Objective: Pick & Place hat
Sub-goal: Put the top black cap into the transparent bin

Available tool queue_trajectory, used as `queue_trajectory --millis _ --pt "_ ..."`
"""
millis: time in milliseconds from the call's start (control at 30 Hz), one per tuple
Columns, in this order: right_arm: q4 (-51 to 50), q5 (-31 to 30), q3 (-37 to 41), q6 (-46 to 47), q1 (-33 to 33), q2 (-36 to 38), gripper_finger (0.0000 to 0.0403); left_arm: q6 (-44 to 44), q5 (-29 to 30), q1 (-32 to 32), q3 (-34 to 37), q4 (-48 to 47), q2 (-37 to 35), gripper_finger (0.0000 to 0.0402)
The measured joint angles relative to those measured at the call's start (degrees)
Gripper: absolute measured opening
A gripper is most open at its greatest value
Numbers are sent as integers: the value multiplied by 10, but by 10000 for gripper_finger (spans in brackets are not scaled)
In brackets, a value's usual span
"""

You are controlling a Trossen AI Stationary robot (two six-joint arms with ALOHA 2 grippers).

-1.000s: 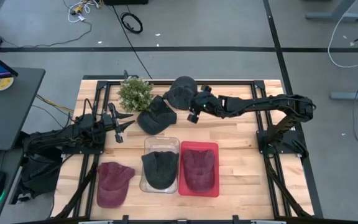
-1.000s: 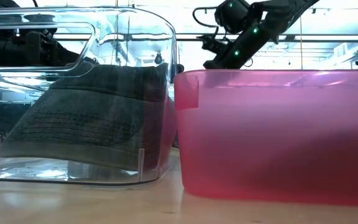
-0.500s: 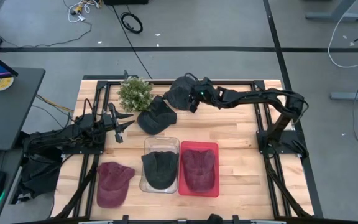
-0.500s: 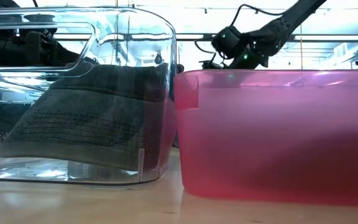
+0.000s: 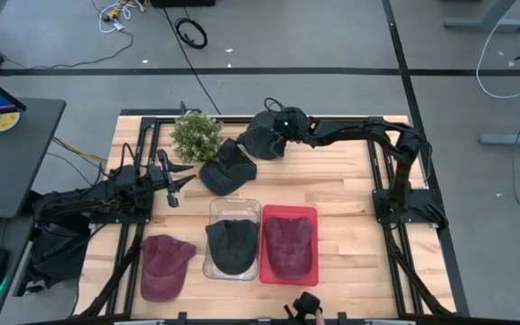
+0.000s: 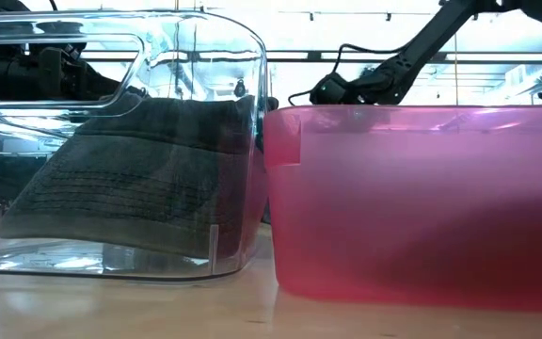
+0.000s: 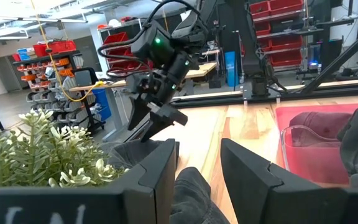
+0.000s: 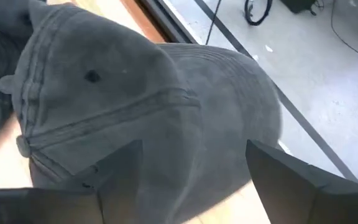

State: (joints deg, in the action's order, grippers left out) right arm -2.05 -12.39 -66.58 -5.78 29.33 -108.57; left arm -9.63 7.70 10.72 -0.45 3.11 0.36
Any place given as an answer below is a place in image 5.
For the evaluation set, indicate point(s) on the black desk top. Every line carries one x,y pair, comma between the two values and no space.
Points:
12,171

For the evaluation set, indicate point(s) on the red plastic bin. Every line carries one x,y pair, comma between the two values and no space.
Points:
287,210

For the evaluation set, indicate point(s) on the person's hand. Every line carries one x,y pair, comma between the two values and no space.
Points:
319,318

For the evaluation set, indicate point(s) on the black fabric cover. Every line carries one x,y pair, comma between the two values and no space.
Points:
57,253

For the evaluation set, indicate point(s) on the clear plastic bin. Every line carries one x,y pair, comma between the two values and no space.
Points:
235,207

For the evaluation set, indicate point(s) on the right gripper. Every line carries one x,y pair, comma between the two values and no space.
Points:
294,124

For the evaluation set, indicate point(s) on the black baseball cap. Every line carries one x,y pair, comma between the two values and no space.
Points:
260,140
233,248
226,173

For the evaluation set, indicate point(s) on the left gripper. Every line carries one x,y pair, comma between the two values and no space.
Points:
160,178

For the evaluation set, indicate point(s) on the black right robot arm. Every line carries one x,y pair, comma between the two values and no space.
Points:
404,149

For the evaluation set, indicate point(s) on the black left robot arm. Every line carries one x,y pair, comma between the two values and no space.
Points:
79,201

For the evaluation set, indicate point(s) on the potted green plant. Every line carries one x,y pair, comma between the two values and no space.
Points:
195,137

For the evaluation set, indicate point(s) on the black aluminium frame rail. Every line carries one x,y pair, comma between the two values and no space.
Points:
376,171
160,111
224,322
149,135

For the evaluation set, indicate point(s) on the grey desk leg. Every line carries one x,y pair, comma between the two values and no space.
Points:
485,23
513,139

